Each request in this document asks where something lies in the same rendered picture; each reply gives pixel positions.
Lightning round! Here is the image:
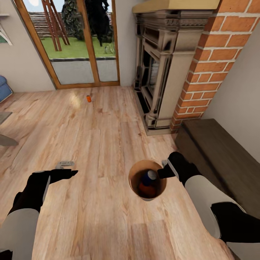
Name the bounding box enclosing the trash can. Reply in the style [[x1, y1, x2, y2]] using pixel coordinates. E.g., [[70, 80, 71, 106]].
[[128, 160, 167, 202]]

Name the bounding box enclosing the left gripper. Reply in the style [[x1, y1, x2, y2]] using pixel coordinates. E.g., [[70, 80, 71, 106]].
[[52, 169, 78, 182]]

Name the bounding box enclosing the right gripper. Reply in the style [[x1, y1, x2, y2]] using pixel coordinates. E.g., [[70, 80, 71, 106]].
[[158, 166, 175, 179]]

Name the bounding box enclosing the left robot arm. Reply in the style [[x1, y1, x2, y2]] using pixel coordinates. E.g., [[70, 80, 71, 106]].
[[0, 161, 78, 260]]

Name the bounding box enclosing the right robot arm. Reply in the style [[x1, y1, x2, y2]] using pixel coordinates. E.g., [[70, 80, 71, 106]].
[[158, 151, 260, 260]]

